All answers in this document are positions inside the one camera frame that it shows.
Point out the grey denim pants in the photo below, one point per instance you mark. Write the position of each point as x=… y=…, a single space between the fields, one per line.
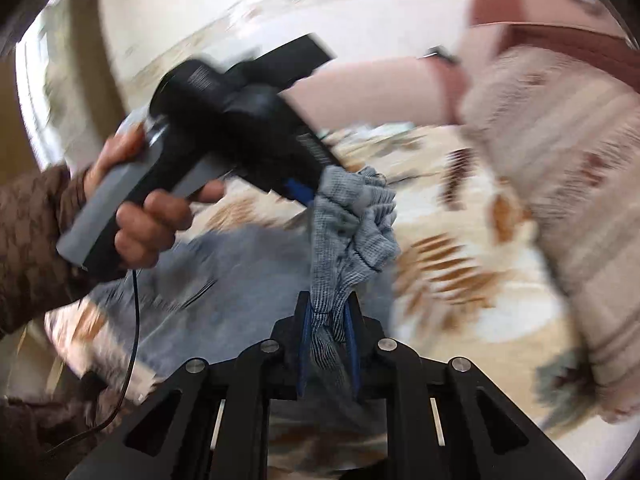
x=218 y=294

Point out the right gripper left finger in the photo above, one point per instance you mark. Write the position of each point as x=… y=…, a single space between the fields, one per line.
x=208 y=421

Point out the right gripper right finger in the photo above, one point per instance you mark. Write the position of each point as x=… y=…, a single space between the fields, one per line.
x=444 y=420

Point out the pink padded headboard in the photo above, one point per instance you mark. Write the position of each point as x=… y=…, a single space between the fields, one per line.
x=428 y=90

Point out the left forearm patterned sleeve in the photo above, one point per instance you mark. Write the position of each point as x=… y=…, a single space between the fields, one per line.
x=36 y=209

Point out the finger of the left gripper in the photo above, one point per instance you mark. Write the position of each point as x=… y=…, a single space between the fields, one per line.
x=299 y=192

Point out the person's left hand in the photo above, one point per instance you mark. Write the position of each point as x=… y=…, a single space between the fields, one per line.
x=145 y=231

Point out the striped floral beige pillow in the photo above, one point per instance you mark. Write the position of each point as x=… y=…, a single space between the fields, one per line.
x=566 y=135

